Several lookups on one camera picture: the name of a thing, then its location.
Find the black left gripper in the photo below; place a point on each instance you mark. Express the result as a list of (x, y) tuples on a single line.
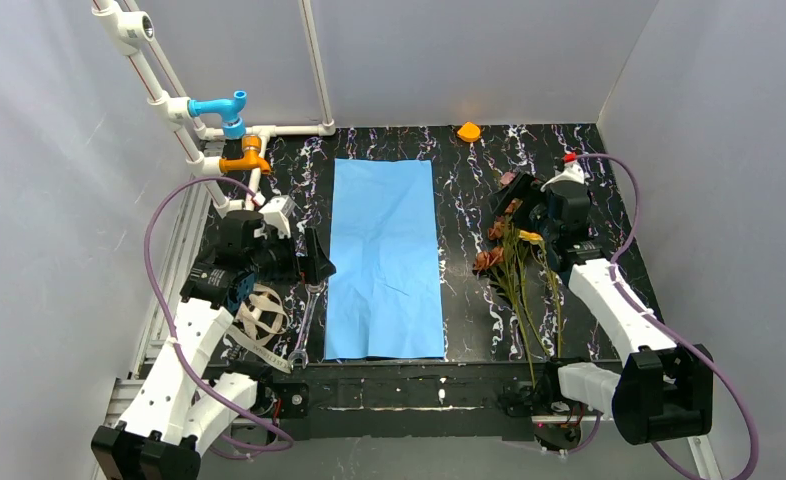
[(306, 259)]

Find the blue plastic tap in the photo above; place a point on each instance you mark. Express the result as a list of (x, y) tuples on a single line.
[(228, 109)]

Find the orange plastic tap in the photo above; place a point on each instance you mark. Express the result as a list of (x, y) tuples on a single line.
[(244, 154)]

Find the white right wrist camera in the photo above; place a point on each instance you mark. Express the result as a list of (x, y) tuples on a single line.
[(572, 172)]

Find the cream printed ribbon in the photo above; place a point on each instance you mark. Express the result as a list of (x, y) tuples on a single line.
[(260, 318)]

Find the white pvc pipe frame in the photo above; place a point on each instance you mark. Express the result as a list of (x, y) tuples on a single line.
[(201, 138)]

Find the yellow fake flower bunch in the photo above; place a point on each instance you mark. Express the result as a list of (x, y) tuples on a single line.
[(551, 330)]

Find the brown pink fake flower bunch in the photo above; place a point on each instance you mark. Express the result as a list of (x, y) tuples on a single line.
[(504, 264)]

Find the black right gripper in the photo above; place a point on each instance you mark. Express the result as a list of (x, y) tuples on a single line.
[(524, 201)]

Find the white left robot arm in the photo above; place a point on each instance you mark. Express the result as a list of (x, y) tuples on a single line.
[(228, 294)]

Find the blue wrapping paper sheet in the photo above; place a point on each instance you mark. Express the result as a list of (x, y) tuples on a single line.
[(384, 300)]

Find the silver open-end wrench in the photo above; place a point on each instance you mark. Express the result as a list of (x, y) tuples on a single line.
[(305, 324)]

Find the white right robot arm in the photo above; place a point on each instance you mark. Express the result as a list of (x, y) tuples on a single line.
[(664, 390)]

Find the orange plastic piece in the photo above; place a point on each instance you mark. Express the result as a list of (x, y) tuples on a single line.
[(469, 132)]

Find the aluminium extrusion frame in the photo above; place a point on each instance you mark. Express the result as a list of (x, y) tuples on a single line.
[(172, 239)]

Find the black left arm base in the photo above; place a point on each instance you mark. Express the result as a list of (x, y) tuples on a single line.
[(276, 398)]

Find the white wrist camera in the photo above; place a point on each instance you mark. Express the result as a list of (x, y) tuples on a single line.
[(276, 212), (572, 172)]

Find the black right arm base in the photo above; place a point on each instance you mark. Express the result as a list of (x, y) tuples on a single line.
[(561, 426)]

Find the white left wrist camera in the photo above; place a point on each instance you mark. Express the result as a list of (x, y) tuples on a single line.
[(276, 212)]

